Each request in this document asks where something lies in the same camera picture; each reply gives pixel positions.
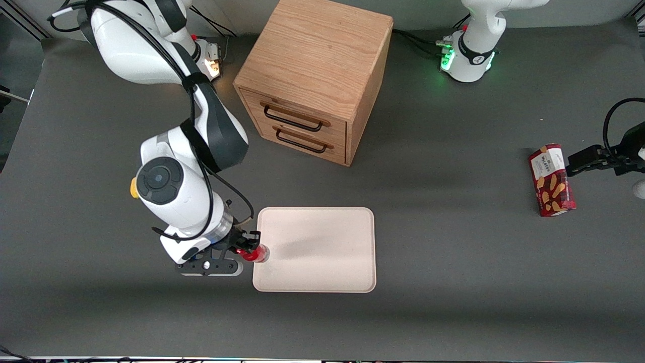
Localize wooden two-drawer cabinet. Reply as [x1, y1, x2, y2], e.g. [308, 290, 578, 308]
[233, 0, 394, 167]

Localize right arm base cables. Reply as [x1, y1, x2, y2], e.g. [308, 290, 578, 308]
[191, 5, 237, 38]

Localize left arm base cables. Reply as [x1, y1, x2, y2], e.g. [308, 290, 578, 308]
[392, 28, 446, 58]

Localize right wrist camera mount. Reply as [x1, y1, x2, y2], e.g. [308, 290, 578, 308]
[175, 255, 244, 277]

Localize red coke bottle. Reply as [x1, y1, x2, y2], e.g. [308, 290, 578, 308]
[238, 244, 270, 264]

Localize white rectangular tray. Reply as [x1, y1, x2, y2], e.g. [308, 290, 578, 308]
[252, 207, 377, 293]

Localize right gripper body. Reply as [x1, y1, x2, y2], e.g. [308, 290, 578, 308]
[217, 229, 247, 259]

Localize red tartan shortbread box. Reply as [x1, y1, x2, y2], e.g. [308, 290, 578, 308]
[528, 143, 577, 217]

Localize black drawer handle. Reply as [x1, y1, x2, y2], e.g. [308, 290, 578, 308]
[261, 101, 331, 133]
[274, 126, 334, 154]

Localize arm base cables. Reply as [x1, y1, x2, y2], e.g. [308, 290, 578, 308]
[392, 28, 446, 58]
[191, 5, 237, 38]

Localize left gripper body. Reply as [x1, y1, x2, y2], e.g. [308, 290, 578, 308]
[622, 124, 645, 162]

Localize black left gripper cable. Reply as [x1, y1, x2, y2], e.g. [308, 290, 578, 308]
[602, 97, 645, 152]

